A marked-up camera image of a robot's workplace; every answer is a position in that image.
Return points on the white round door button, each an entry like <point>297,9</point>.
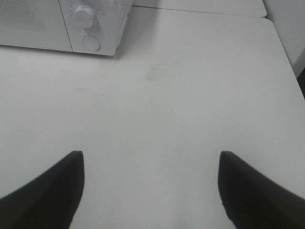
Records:
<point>91,43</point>

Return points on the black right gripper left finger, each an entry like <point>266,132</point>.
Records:
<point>50,200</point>

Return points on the white round knob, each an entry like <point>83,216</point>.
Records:
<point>84,16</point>

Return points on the white microwave door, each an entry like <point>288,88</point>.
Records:
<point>33,23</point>

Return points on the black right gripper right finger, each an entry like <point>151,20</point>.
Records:
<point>253,201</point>

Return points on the white microwave oven body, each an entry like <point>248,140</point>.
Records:
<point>110,21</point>

